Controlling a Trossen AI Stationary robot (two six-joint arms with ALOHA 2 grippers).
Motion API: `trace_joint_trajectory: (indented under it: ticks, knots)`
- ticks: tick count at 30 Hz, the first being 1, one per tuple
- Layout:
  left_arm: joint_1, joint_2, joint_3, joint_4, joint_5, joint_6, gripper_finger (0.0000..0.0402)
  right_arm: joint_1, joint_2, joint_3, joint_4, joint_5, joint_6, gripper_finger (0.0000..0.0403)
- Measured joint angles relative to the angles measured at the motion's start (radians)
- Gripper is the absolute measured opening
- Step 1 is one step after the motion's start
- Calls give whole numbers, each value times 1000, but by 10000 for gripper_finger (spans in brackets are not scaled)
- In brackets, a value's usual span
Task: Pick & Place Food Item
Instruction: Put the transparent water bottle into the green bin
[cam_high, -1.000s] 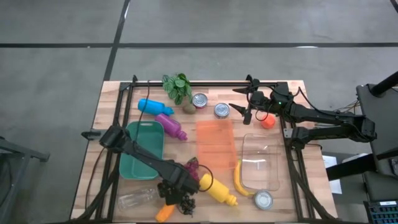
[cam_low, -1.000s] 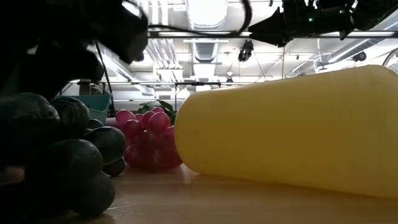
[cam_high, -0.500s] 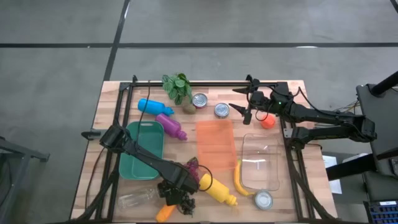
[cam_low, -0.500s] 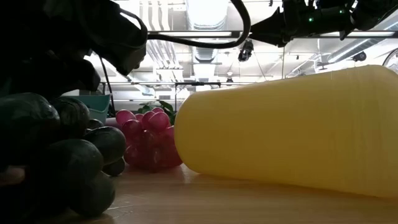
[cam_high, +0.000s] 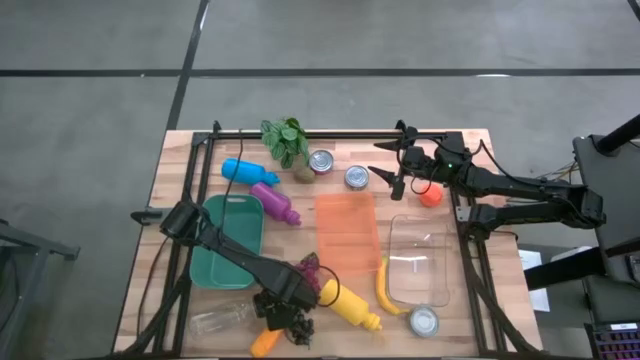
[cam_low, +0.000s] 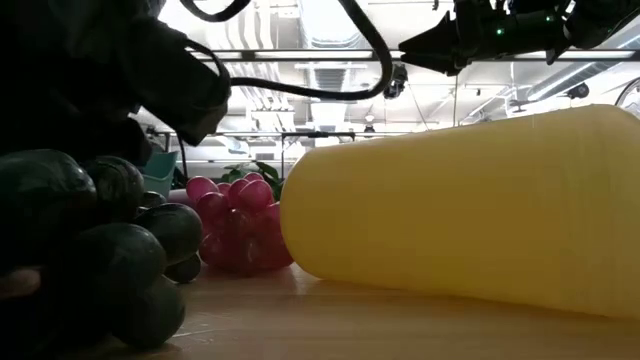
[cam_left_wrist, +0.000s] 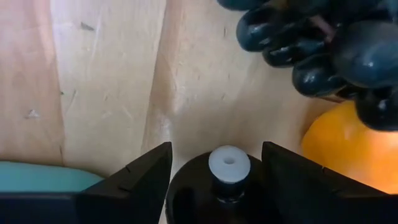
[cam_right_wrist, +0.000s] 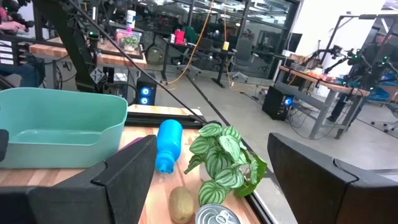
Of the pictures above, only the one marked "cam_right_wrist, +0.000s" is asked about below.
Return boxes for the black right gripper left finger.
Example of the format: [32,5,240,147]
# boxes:
[28,134,158,224]

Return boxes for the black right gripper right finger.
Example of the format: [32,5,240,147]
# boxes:
[267,132,398,224]

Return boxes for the blue squeeze bottle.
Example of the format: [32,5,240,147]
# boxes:
[154,119,183,174]

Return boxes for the teal plastic bin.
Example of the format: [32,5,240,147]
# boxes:
[0,87,129,170]

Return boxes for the brown kiwi fruit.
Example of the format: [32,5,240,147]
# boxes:
[169,185,195,224]

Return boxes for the computer tower one blue fan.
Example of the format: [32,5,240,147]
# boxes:
[262,85,295,121]

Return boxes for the computer tower two blue fans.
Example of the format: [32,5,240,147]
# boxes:
[135,73,157,106]

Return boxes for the artificial striped green plant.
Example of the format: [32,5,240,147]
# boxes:
[183,123,268,207]

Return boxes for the tin can red label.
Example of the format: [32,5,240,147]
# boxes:
[195,203,242,224]

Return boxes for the wooden workbench grey legs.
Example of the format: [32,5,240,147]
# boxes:
[275,65,371,140]

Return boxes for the blue plastic crate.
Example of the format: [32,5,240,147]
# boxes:
[368,73,398,102]

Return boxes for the clear box with plant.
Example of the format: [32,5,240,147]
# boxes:
[115,28,142,52]

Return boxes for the black monitor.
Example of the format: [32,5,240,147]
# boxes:
[284,32,303,53]

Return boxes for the black desk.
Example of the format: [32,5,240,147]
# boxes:
[160,39,237,89]

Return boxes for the person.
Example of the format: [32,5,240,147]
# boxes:
[326,27,398,124]
[0,6,46,88]

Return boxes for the grey office chair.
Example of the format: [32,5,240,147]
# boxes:
[231,39,254,83]

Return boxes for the white canister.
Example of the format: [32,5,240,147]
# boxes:
[126,9,137,29]

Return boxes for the black panel white labels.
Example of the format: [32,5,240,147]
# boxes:
[0,39,15,66]

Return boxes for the thin black cable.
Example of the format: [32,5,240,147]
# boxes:
[67,0,222,125]

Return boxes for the wooden workbench black frame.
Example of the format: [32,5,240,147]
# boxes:
[29,36,148,70]

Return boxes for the yellow hanging cable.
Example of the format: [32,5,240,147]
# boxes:
[161,0,215,86]

